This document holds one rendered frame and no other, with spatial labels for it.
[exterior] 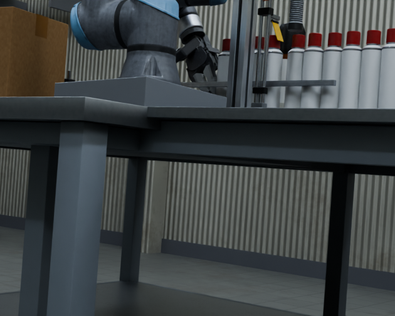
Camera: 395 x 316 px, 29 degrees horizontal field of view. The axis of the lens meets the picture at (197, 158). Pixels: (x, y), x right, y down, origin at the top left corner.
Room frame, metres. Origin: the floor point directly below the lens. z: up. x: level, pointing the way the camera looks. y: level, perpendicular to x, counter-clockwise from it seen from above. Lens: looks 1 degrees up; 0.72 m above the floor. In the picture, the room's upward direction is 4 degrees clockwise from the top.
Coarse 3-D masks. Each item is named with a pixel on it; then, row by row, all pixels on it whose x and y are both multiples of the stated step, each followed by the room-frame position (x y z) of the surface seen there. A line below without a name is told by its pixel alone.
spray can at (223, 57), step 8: (224, 40) 2.08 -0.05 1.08; (224, 48) 2.08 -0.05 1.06; (224, 56) 2.07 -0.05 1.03; (224, 64) 2.07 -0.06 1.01; (224, 72) 2.07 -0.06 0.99; (216, 80) 2.09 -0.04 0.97; (224, 80) 2.07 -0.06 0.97; (216, 88) 2.09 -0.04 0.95; (224, 88) 2.07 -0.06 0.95; (224, 96) 2.07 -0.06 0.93
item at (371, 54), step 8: (368, 32) 1.82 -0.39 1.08; (376, 32) 1.81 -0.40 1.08; (368, 40) 1.82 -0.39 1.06; (376, 40) 1.81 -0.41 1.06; (368, 48) 1.81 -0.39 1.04; (376, 48) 1.80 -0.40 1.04; (368, 56) 1.81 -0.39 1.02; (376, 56) 1.80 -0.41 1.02; (368, 64) 1.81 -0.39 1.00; (376, 64) 1.80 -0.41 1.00; (368, 72) 1.81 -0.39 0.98; (376, 72) 1.81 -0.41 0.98; (360, 80) 1.83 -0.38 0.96; (368, 80) 1.81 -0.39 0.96; (376, 80) 1.81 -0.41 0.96; (360, 88) 1.83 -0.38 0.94; (368, 88) 1.81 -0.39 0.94; (376, 88) 1.81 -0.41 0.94; (360, 96) 1.82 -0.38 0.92; (368, 96) 1.81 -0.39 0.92; (376, 96) 1.81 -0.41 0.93; (360, 104) 1.82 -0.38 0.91; (368, 104) 1.81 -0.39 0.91; (376, 104) 1.81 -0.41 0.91
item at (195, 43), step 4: (192, 40) 2.13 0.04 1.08; (196, 40) 2.15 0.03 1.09; (188, 44) 2.10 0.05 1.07; (192, 44) 2.12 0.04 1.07; (196, 44) 2.14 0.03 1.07; (180, 48) 2.08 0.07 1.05; (184, 48) 2.08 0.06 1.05; (188, 48) 2.09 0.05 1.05; (192, 48) 2.11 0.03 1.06; (176, 52) 2.08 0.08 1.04; (180, 52) 2.07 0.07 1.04; (184, 52) 2.07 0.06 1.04; (188, 52) 2.08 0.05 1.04; (176, 56) 2.08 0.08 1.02; (180, 56) 2.07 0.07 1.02; (184, 56) 2.07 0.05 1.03; (176, 60) 2.08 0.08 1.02; (180, 60) 2.08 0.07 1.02
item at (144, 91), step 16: (96, 80) 1.67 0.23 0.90; (112, 80) 1.64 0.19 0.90; (128, 80) 1.61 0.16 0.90; (144, 80) 1.58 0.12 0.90; (160, 80) 1.61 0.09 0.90; (64, 96) 1.73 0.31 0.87; (80, 96) 1.70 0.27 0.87; (96, 96) 1.67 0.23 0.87; (112, 96) 1.64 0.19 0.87; (128, 96) 1.61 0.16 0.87; (144, 96) 1.58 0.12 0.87; (160, 96) 1.62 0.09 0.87; (176, 96) 1.66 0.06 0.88; (192, 96) 1.70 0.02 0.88; (208, 96) 1.75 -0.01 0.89
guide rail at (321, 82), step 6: (186, 84) 2.11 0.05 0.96; (192, 84) 2.10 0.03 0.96; (198, 84) 2.09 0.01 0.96; (204, 84) 2.07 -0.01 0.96; (210, 84) 2.06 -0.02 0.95; (216, 84) 2.05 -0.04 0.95; (222, 84) 2.04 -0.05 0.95; (252, 84) 1.98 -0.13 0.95; (270, 84) 1.95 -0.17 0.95; (276, 84) 1.93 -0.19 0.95; (282, 84) 1.92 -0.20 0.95; (288, 84) 1.91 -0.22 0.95; (294, 84) 1.90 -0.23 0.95; (300, 84) 1.89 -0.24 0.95; (306, 84) 1.88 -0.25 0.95; (312, 84) 1.87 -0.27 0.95; (318, 84) 1.86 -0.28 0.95; (324, 84) 1.85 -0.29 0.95; (330, 84) 1.84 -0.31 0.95
